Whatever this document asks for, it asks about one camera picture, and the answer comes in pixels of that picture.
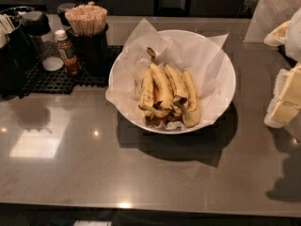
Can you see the black grid mat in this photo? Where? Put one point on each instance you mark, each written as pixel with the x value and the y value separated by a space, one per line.
pixel 40 81

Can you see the clear acrylic sign stand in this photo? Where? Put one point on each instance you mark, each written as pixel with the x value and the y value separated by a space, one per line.
pixel 268 15

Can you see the dark lidded jar behind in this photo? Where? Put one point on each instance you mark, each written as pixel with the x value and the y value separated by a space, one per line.
pixel 62 9

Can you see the bundle of wooden stir sticks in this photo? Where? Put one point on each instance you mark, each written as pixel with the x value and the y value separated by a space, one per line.
pixel 87 20

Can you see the small brown sauce bottle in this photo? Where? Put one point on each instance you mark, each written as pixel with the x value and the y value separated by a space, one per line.
pixel 67 53

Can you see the white parchment paper liner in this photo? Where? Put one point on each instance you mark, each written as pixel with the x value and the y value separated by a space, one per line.
pixel 138 63

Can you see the black container at left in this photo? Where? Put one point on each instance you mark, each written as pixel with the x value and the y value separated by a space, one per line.
pixel 17 56

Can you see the black cup holding sticks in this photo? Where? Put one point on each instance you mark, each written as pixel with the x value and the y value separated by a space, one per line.
pixel 93 50

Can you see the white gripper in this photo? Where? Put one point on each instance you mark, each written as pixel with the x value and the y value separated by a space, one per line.
pixel 294 38

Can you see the white bowl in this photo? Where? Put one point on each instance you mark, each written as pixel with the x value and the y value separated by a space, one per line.
pixel 219 79

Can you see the glass sugar jar black lid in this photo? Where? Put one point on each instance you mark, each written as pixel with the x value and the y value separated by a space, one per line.
pixel 36 26

